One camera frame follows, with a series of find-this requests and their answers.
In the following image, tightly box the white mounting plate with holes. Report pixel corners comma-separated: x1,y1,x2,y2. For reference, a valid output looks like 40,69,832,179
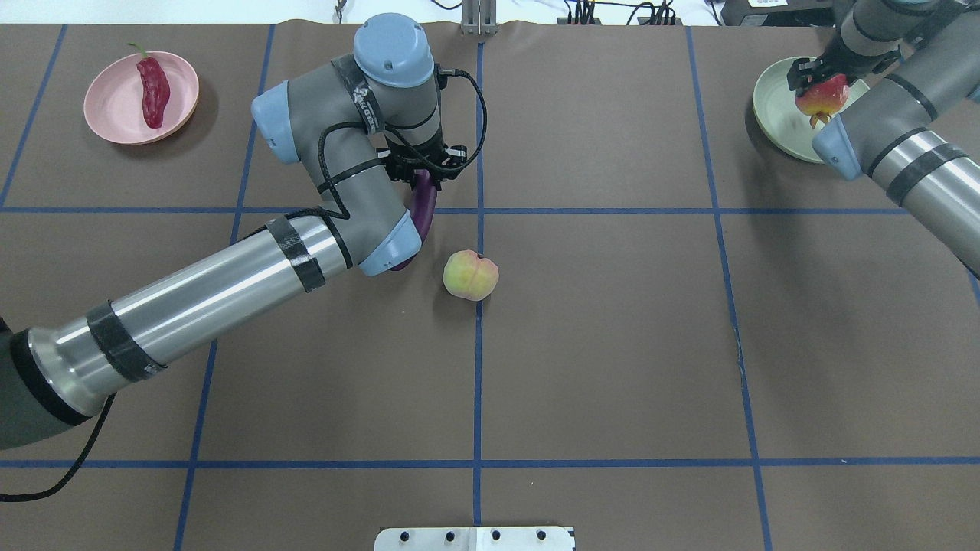
374,526,577,550

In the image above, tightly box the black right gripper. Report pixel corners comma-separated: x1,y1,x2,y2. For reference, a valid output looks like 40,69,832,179
787,57,851,94

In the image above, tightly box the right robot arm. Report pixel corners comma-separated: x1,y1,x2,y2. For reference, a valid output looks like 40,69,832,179
786,1,979,275

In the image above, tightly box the purple eggplant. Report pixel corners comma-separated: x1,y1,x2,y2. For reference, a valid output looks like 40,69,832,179
408,170,440,253

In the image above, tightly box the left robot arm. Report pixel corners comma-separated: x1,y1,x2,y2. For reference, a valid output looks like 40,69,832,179
1,13,473,450

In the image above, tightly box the yellow green peach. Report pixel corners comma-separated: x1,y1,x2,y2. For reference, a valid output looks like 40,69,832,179
442,249,500,302

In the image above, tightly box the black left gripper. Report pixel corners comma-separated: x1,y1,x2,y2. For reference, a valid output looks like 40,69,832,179
381,145,468,184

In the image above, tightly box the brown paper table mat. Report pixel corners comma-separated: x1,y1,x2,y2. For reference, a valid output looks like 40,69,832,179
2,22,979,550

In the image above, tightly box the green plate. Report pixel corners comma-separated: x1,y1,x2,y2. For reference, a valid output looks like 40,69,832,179
752,58,824,165

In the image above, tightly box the red chili pepper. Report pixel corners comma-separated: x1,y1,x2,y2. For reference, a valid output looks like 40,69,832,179
129,42,171,129

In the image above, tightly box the pink plate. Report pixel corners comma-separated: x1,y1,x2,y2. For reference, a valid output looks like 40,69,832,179
83,51,201,145

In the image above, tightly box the red apple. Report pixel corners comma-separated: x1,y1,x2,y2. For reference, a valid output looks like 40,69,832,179
794,73,850,129

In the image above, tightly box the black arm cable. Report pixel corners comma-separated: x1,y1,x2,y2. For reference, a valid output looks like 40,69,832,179
0,67,488,504

